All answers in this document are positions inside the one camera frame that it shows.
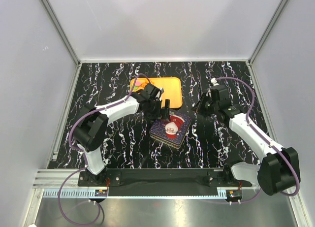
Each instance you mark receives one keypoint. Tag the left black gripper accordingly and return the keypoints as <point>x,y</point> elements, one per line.
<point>165,112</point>

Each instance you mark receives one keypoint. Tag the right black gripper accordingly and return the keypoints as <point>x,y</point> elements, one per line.
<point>204,97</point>

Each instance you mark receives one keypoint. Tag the gold tin lid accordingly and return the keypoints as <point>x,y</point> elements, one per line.
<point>178,126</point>

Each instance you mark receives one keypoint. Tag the metal tongs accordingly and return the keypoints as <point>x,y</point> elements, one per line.
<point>200,87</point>

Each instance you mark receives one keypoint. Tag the gold cookie tin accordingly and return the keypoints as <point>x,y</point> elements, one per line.
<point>174,143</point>

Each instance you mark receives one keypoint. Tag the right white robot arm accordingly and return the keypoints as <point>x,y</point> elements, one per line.
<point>279,167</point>

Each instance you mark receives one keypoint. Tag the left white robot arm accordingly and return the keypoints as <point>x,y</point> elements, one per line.
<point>88,133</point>

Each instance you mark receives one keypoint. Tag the yellow plastic tray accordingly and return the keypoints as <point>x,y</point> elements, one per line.
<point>172,90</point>

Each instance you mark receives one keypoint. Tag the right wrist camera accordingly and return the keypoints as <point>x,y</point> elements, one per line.
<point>214,82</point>

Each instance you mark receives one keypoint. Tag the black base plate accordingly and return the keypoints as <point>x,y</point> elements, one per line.
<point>162,183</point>

